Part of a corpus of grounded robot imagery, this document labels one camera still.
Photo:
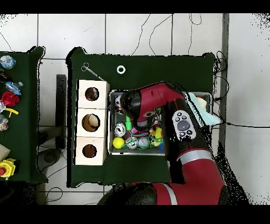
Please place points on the yellow ball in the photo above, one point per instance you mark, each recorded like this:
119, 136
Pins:
118, 142

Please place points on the crushed bottle with blue label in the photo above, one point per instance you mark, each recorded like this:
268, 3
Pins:
13, 87

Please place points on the yellow emergency stop button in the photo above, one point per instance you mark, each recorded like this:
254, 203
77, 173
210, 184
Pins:
6, 168

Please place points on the white toy baseball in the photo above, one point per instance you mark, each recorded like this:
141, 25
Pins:
143, 142

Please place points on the cream knitted cloth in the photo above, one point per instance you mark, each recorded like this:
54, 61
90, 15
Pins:
201, 101

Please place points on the silver soda can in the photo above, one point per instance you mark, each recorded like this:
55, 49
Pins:
119, 129

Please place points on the metal scissors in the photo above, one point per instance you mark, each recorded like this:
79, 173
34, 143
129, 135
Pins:
90, 70

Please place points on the crushed clear plastic bottle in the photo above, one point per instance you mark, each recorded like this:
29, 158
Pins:
7, 62

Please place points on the clear plastic packet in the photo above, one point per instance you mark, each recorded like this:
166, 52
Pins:
3, 122

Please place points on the wooden box with three holes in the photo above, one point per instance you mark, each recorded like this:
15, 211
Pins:
103, 126

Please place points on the red cloth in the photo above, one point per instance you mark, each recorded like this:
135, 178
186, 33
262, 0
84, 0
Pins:
9, 99

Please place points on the yellow plastic toy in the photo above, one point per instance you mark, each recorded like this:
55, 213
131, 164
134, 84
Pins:
11, 111

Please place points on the beige foam block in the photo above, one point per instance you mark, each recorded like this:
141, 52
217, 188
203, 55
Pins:
3, 151

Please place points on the mint green knitted cloth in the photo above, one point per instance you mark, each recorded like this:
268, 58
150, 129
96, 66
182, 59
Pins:
207, 119

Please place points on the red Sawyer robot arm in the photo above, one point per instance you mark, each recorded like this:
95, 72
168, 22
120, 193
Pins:
154, 97

